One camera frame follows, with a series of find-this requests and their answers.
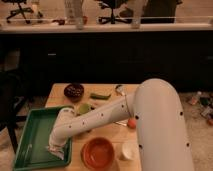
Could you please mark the spatula with black handle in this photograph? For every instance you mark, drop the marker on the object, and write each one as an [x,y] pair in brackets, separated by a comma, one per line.
[120,89]

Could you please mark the dark red bowl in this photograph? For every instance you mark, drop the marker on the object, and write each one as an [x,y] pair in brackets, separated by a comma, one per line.
[74,92]

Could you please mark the grey towel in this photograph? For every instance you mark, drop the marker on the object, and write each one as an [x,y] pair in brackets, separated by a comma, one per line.
[58,154]

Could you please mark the black office chair centre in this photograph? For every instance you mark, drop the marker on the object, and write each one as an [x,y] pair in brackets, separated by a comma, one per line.
[111,5]

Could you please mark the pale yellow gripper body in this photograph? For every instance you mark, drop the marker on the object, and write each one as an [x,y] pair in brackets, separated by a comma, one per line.
[56,147]

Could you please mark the black office chair left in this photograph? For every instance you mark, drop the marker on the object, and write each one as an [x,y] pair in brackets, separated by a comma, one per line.
[23,11]

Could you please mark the black chair at left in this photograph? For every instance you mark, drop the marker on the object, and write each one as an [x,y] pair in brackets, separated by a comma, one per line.
[8,108]

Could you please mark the white cup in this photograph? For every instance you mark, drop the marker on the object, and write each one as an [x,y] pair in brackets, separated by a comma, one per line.
[127,151]

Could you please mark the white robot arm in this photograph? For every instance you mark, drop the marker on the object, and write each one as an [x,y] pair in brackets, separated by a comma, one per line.
[162,138]

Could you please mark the orange bowl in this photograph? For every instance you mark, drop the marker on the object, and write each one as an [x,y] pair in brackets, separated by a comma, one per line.
[98,154]

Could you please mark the red tomato toy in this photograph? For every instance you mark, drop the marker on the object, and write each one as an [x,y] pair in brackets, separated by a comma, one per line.
[131,123]

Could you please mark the green plastic tray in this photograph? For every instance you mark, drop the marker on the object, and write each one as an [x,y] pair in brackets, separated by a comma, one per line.
[32,153]

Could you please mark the black office chair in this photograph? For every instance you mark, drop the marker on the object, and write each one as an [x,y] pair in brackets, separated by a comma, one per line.
[111,5]
[23,11]

